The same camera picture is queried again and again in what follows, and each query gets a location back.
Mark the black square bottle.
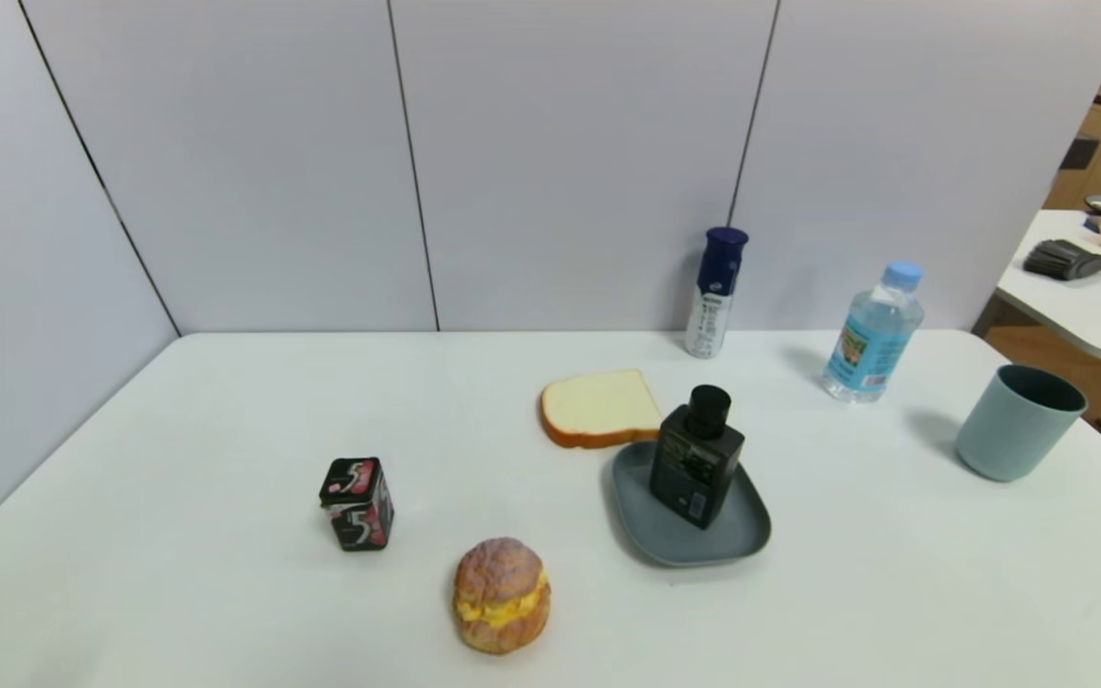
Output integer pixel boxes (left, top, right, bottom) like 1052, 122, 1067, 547
649, 384, 745, 530

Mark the grey square dish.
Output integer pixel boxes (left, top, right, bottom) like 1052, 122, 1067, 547
611, 438, 773, 570

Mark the white bread slice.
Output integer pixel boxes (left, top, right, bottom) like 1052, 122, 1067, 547
539, 368, 666, 450

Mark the spray can with blue cap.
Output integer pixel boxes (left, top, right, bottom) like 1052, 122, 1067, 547
685, 226, 750, 359

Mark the black gum box with 5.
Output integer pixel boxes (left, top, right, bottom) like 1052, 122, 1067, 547
318, 457, 395, 553

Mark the cream puff bun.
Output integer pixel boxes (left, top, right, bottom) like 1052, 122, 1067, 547
452, 537, 552, 656

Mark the clear water bottle blue cap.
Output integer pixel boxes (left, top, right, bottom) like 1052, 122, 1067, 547
821, 260, 926, 403

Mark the light blue cup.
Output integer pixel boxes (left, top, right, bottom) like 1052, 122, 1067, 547
954, 363, 1090, 484

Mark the black bristle brush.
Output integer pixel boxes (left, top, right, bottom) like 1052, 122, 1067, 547
1024, 238, 1101, 281

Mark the white side table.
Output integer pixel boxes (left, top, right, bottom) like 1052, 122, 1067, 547
976, 208, 1101, 367

